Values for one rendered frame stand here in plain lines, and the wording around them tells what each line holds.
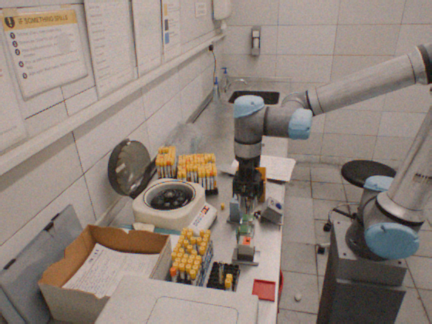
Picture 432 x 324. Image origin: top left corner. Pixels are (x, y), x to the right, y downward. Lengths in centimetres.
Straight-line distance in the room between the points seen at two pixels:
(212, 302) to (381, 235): 44
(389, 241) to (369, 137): 273
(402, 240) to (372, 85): 38
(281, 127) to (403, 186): 31
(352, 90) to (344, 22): 238
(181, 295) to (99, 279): 45
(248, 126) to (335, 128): 271
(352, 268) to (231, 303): 54
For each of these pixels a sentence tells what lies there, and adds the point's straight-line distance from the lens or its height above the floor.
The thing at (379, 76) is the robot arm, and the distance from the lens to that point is 87.
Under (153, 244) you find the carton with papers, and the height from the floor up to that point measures 97.
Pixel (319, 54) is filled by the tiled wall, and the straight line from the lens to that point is 324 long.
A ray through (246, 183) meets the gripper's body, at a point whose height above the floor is 121.
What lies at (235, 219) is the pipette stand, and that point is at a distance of 124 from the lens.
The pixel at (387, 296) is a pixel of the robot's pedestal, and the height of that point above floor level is 84.
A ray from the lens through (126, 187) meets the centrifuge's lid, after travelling 131.
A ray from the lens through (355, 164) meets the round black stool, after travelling 225.
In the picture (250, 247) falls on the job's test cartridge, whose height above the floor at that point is 94.
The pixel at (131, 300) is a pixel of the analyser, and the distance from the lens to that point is 65.
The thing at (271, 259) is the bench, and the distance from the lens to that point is 112.
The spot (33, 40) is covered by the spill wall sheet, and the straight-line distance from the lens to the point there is 101.
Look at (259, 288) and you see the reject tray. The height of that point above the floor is 88.
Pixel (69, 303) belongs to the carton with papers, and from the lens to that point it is 99.
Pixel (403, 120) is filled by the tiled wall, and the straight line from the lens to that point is 356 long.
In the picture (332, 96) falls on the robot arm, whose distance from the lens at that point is 88.
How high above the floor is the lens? 167
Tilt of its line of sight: 28 degrees down
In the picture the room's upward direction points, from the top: 2 degrees counter-clockwise
